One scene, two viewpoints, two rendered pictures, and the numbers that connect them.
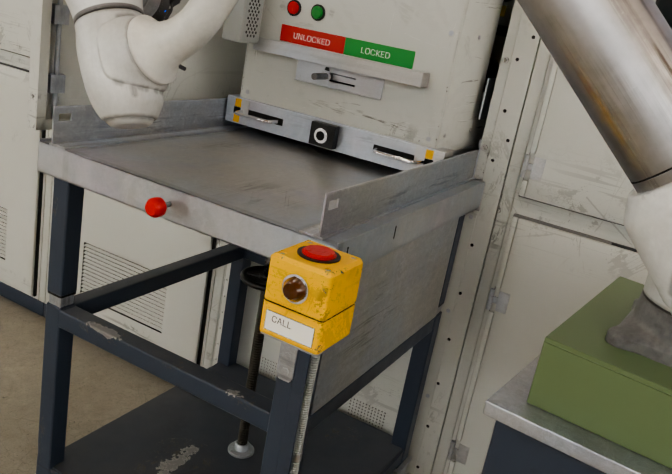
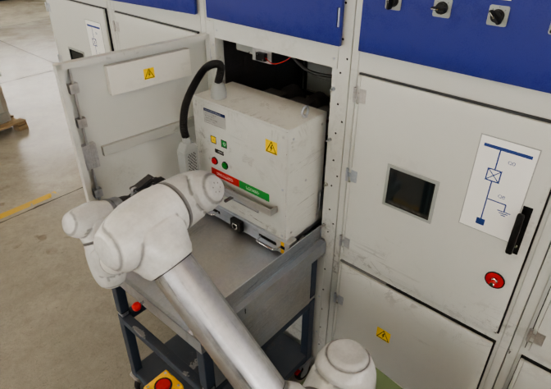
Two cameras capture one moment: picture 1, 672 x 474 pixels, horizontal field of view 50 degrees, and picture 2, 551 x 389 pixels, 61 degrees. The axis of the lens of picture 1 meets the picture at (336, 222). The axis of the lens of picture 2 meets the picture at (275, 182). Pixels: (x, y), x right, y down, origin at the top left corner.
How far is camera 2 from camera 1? 101 cm
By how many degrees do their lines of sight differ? 20
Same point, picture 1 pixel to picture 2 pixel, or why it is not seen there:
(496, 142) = (328, 223)
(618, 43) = (224, 368)
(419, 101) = (275, 217)
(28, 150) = not seen: hidden behind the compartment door
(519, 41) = (330, 176)
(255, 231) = (173, 324)
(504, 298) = (340, 298)
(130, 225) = not seen: hidden behind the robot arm
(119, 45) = (97, 263)
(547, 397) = not seen: outside the picture
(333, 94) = (239, 204)
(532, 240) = (349, 275)
